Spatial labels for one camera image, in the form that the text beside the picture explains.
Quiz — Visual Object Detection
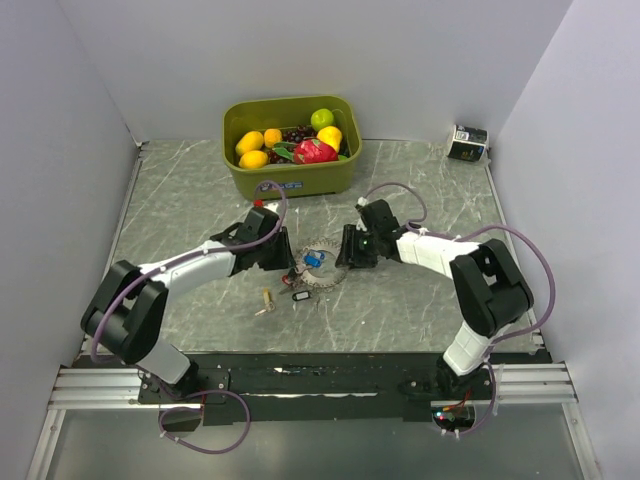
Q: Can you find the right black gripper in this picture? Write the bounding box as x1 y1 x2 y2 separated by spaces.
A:
334 224 380 269

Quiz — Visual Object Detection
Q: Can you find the black key tag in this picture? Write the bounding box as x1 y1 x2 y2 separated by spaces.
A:
292 291 311 302

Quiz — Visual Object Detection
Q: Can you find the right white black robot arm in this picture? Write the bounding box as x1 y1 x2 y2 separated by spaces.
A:
336 197 534 399

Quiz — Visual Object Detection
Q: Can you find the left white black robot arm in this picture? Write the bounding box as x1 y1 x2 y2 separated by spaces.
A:
80 206 294 402

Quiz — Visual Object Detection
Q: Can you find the brass key with yellow tag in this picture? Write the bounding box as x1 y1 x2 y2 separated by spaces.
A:
255 288 276 317

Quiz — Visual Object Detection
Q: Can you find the yellow mango lower left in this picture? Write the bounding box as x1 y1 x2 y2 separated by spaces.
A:
238 150 270 170

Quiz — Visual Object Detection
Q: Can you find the yellow mango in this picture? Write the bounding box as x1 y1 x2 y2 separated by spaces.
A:
238 150 270 170
235 131 264 157

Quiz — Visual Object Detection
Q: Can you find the yellow mango upper left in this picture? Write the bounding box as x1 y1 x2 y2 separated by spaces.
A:
235 131 264 157

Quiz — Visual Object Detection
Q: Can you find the small orange fruit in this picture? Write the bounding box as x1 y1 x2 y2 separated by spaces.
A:
263 128 283 149

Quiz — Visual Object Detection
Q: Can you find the dark grape bunch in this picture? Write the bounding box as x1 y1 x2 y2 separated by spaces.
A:
265 125 316 164

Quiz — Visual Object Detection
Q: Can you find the green apple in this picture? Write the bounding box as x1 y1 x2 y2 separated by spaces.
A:
310 108 335 132

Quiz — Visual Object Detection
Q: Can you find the olive green plastic bin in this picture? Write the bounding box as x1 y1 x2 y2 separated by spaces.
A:
222 95 362 199

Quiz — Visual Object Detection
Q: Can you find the black white roll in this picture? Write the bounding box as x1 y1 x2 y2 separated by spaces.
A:
446 124 489 163

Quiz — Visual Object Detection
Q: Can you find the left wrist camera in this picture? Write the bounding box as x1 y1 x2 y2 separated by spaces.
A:
253 199 280 212

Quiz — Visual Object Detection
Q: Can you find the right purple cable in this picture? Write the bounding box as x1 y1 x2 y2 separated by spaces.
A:
363 182 557 440

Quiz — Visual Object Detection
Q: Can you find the purple cable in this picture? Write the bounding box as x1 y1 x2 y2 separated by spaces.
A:
89 179 289 454
363 182 557 440

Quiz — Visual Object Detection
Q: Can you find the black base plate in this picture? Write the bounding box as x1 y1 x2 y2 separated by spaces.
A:
137 352 551 427

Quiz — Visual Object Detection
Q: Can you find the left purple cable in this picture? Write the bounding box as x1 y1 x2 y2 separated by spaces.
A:
89 179 289 454

